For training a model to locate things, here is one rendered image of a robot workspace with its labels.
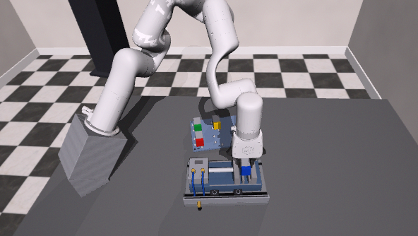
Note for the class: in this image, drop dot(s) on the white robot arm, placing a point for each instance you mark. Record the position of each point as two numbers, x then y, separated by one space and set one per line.
150 34

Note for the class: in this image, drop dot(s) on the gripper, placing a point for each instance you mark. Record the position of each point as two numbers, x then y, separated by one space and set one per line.
242 148

